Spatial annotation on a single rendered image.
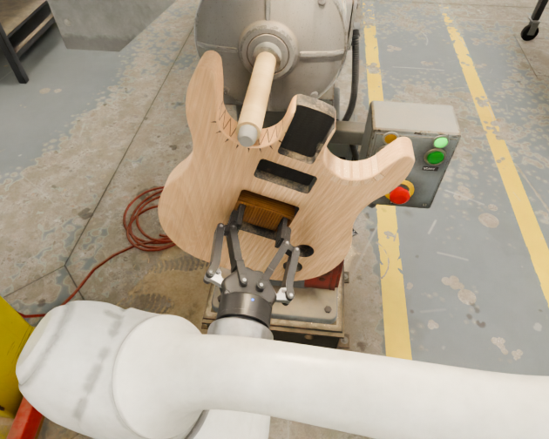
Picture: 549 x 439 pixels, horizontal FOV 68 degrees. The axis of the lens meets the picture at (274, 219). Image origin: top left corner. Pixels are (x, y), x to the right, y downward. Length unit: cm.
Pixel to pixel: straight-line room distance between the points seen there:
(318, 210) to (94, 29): 41
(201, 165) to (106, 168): 192
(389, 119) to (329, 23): 22
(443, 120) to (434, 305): 120
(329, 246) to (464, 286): 134
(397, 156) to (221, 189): 27
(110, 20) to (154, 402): 32
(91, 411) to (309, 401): 18
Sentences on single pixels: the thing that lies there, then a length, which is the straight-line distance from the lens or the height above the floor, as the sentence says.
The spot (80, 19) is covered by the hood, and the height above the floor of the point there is 141.
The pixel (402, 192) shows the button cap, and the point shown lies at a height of 99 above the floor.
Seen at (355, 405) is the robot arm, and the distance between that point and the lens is 31.
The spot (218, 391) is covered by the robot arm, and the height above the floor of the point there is 127.
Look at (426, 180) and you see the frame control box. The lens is 87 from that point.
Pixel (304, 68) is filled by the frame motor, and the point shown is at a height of 122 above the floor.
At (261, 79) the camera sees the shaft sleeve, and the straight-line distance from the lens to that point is 60.
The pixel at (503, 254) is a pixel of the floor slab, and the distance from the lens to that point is 222.
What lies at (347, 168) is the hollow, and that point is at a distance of 63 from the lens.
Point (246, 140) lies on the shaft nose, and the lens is 51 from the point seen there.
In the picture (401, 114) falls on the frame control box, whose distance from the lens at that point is 82.
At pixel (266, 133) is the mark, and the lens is 60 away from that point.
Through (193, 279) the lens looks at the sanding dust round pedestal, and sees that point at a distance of 189.
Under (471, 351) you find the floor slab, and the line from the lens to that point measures 187.
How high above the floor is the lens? 157
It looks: 49 degrees down
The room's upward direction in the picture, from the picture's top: straight up
